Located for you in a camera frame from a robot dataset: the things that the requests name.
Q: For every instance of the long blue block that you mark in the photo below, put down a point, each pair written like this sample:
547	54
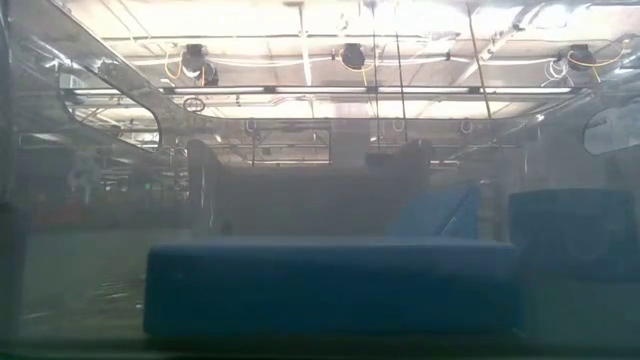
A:
330	285

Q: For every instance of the long ceiling light strip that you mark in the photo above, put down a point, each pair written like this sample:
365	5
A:
320	90

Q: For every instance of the black round ceiling fixture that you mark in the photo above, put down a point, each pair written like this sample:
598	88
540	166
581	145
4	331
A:
581	56
353	56
194	59

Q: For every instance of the dark translucent plastic bin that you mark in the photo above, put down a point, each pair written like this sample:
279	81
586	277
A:
75	320

